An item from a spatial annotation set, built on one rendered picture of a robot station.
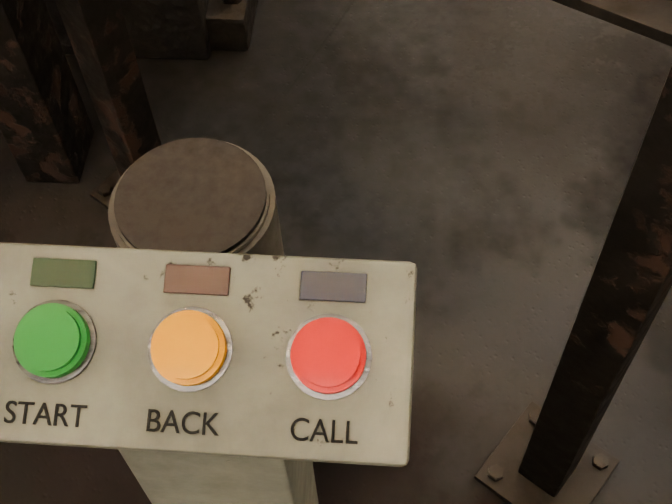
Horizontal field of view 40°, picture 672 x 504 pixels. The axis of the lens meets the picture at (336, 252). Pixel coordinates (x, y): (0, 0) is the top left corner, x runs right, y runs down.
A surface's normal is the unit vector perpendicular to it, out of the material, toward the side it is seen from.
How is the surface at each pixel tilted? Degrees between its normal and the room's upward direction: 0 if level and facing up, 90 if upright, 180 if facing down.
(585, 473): 0
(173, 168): 0
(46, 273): 20
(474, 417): 0
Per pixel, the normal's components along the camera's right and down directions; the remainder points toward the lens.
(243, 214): -0.04, -0.55
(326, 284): -0.06, -0.22
